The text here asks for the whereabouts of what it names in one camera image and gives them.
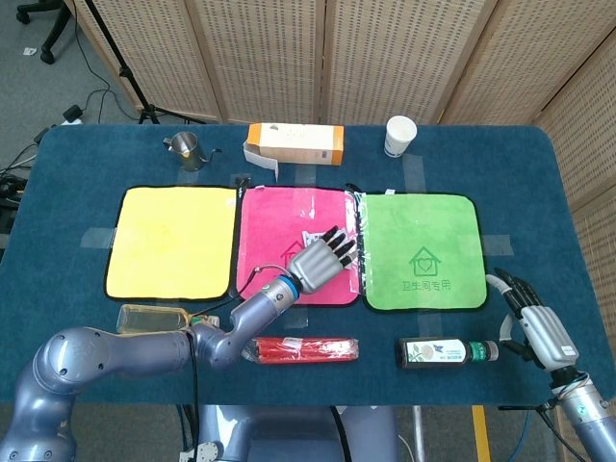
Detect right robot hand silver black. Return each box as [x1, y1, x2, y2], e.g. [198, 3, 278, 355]
[485, 268, 578, 371]

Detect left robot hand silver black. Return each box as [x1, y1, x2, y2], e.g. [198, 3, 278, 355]
[286, 224, 358, 294]

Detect packaged snack cake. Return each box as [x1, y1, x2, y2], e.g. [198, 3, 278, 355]
[301, 229, 360, 273]

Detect pink cloth with house print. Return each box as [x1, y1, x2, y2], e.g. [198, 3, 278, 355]
[234, 185, 363, 307]

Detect green cloth with house print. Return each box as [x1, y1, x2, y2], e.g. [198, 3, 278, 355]
[358, 191, 489, 314]

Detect yellow cloth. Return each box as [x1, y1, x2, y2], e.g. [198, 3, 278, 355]
[104, 185, 239, 303]

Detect clear tape strip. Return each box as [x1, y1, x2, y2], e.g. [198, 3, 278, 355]
[283, 303, 310, 329]
[80, 226, 118, 249]
[480, 234, 512, 257]
[401, 154, 425, 193]

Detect red sticks in plastic bag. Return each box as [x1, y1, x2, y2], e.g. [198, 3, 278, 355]
[240, 336, 361, 366]

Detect dark brown labelled bottle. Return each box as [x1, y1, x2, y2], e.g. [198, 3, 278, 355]
[395, 336, 501, 371]

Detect orange and white carton box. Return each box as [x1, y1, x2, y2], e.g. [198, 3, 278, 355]
[243, 122, 346, 177]

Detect blue felt table cover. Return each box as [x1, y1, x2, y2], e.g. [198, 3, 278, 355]
[0, 123, 605, 406]

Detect white paper cup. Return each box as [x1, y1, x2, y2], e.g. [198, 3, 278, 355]
[383, 115, 419, 159]

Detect grey robot torso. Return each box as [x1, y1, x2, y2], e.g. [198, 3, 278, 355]
[180, 404, 400, 462]

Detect clear bottle with yellow liquid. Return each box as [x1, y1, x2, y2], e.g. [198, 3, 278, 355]
[117, 303, 220, 337]

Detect steel spouted pitcher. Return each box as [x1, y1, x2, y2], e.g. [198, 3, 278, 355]
[162, 131, 222, 172]

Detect black tripod stand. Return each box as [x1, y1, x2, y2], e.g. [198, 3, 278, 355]
[84, 0, 208, 125]

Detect black office chair base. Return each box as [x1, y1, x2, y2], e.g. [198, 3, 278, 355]
[15, 0, 73, 65]

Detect black cable bundle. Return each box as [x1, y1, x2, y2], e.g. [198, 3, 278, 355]
[0, 173, 28, 235]

